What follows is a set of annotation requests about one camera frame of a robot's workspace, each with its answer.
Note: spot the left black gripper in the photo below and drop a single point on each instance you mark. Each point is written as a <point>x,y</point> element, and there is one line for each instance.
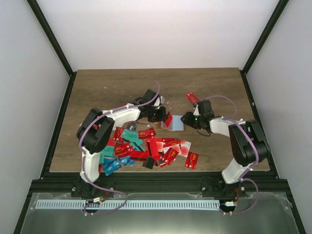
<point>162,117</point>

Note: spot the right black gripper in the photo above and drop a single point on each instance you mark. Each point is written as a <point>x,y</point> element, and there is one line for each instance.
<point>188,119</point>

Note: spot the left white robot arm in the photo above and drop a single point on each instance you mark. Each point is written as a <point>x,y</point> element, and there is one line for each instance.
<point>94,132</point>

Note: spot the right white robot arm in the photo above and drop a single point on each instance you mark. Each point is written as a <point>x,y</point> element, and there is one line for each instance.
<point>248,142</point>

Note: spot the lone red card far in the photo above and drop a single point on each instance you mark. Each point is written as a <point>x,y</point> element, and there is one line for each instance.
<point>191,97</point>

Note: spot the black VIP card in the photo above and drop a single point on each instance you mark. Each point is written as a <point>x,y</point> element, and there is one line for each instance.
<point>132,126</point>

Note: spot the red gold card upper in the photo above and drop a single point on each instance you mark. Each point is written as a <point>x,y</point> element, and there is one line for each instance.
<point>147,133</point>

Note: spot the white red circle card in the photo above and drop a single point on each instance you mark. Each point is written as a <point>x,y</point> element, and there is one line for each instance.
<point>184,147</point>

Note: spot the teal VIP card centre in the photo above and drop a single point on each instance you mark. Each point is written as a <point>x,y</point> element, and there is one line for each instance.
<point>132,138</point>

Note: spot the red VIP card right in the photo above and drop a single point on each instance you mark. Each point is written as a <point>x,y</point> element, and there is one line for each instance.
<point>191,160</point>

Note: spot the red gold VIP card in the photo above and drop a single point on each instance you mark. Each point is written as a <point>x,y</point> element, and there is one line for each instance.
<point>122,150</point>

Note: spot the teal card left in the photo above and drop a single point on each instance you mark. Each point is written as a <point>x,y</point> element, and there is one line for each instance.
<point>106,155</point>

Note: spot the blue card front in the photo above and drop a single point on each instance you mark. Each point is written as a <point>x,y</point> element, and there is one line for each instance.
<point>114,165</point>

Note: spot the light blue slotted strip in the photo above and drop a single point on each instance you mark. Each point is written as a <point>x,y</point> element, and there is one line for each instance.
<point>131,204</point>

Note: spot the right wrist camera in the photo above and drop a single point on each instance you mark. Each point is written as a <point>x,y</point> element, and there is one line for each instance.
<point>196,110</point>

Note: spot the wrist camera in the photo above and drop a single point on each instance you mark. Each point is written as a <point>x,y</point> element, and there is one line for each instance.
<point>196,110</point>
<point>159,101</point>

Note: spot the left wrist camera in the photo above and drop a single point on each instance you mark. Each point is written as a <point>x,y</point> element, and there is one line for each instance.
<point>159,101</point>

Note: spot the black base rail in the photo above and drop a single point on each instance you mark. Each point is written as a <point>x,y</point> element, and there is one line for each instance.
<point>208,183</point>

